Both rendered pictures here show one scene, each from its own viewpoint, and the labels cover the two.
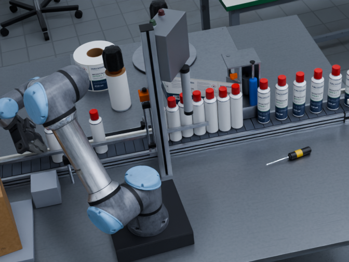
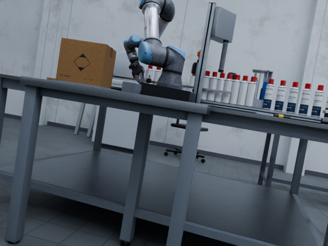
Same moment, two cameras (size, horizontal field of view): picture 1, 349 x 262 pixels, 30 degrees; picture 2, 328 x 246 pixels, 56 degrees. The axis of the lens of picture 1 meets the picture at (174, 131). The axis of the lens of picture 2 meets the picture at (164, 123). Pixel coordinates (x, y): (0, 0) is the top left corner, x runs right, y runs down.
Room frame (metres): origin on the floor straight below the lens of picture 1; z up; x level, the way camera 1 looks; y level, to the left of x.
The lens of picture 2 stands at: (-0.10, -0.56, 0.80)
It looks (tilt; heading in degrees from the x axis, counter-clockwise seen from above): 3 degrees down; 23
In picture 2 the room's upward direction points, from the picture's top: 9 degrees clockwise
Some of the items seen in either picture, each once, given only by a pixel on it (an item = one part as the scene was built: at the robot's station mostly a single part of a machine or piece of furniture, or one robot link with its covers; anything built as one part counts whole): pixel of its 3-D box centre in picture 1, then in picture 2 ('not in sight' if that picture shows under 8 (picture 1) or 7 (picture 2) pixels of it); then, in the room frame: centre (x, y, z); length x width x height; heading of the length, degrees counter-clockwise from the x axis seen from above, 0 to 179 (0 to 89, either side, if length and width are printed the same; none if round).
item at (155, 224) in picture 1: (146, 210); (170, 79); (1.55, 0.13, 0.95); 0.15 x 0.15 x 0.10
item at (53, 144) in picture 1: (53, 140); (148, 77); (1.95, 0.48, 0.98); 0.05 x 0.05 x 0.20
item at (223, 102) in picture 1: (223, 108); (243, 91); (2.03, -0.21, 0.98); 0.05 x 0.05 x 0.20
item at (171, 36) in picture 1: (165, 44); (220, 26); (1.92, 0.00, 1.38); 0.17 x 0.10 x 0.19; 151
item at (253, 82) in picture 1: (253, 95); (263, 94); (2.09, -0.34, 0.98); 0.03 x 0.03 x 0.17
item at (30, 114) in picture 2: not in sight; (125, 168); (1.50, 0.31, 0.39); 0.86 x 0.83 x 0.79; 101
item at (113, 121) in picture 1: (160, 80); not in sight; (2.45, 0.04, 0.86); 0.80 x 0.67 x 0.05; 96
